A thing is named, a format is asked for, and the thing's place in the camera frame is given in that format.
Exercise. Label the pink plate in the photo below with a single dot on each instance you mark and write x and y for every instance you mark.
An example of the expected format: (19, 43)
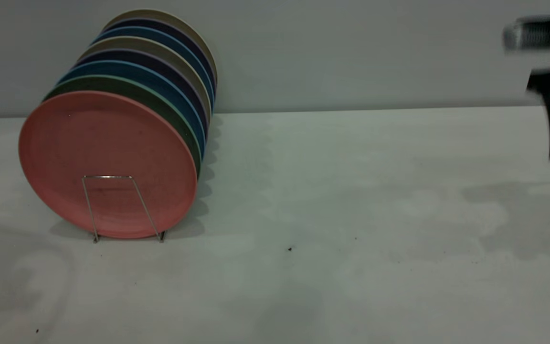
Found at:
(108, 162)

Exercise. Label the blue plate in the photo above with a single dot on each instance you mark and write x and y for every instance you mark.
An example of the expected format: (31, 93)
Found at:
(186, 48)
(160, 81)

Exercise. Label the dark purple plate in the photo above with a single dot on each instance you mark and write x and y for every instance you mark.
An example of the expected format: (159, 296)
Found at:
(160, 63)
(186, 34)

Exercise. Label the beige plate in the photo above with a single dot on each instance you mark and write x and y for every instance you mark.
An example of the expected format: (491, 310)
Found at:
(170, 16)
(170, 50)

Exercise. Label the green plate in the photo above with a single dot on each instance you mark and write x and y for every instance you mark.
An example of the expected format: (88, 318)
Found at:
(160, 101)

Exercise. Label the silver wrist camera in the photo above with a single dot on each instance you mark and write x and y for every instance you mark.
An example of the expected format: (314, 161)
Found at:
(528, 34)

